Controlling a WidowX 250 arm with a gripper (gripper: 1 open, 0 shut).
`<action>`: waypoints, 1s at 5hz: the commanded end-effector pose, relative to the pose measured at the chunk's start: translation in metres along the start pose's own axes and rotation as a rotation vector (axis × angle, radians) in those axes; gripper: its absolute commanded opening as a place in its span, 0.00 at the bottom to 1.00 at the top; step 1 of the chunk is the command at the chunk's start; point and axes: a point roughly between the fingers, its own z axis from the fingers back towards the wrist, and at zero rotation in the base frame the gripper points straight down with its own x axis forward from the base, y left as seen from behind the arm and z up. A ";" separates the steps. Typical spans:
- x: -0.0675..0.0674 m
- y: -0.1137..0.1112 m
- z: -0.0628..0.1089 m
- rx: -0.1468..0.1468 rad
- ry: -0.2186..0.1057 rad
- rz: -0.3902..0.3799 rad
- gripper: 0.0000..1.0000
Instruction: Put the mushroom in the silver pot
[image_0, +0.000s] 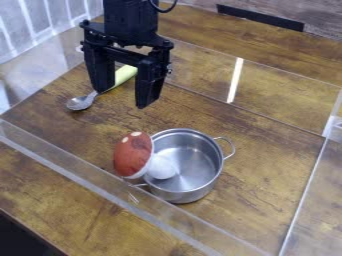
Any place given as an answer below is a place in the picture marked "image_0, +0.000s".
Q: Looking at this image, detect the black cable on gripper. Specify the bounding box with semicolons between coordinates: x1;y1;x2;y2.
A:
147;0;179;14

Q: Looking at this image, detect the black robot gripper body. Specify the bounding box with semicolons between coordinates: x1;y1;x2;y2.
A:
79;0;175;66

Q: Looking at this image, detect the silver metal pot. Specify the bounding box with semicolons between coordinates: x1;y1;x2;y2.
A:
143;128;235;204

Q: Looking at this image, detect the spoon with green handle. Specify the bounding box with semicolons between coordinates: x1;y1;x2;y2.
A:
65;65;137;111

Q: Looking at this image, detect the clear acrylic enclosure wall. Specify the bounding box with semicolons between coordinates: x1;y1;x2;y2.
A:
0;0;342;256

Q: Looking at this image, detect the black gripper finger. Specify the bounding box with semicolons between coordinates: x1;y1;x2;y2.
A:
135;58;170;109
83;43;115;93

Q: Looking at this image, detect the red toy mushroom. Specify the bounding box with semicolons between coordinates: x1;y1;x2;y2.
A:
113;131;179;180

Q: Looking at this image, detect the black bar at table edge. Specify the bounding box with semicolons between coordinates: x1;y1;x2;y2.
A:
216;4;304;32

